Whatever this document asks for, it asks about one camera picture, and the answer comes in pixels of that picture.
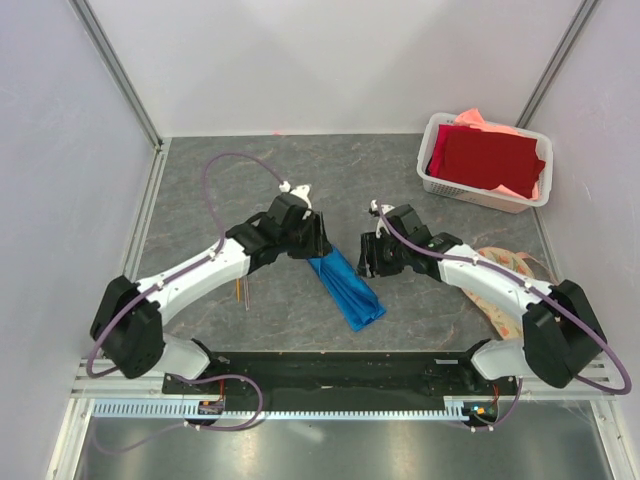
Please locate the floral oval placemat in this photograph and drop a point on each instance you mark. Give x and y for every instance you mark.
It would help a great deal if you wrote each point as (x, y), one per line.
(499, 307)

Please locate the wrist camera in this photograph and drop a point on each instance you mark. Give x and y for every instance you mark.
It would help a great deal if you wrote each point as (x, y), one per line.
(289, 209)
(405, 220)

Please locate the right aluminium corner post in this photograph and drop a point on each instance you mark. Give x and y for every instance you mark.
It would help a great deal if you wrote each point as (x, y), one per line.
(575, 28)

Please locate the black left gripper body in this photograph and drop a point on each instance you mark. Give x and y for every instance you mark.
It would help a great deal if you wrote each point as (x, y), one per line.
(307, 242)

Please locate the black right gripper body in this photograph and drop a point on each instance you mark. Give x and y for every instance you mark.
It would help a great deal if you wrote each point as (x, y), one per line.
(388, 258)

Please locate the slotted cable duct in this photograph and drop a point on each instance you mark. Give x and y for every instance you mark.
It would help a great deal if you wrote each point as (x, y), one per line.
(451, 410)

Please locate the red cloth in basket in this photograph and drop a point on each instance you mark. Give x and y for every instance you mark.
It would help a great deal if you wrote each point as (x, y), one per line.
(495, 162)

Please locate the aluminium corner post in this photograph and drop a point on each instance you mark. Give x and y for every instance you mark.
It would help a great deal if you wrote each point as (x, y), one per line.
(575, 28)
(105, 49)

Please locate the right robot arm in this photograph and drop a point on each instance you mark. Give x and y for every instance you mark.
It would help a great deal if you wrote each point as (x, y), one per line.
(560, 334)

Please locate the salmon cloth in basket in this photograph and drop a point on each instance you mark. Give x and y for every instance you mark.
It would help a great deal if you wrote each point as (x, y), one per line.
(472, 118)

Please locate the blue cloth napkin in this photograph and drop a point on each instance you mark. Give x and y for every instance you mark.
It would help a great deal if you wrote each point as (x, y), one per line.
(357, 302)

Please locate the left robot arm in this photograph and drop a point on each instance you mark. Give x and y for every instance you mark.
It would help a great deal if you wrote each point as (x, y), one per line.
(128, 329)

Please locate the white plastic basket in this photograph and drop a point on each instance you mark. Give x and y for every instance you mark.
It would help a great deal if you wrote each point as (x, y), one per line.
(491, 199)

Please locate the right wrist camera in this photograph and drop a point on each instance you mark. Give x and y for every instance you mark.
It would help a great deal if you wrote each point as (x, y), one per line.
(405, 220)

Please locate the left aluminium corner post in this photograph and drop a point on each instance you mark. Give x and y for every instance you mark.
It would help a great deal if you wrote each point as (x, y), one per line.
(105, 49)

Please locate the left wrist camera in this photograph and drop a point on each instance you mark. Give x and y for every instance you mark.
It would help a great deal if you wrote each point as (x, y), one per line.
(289, 209)

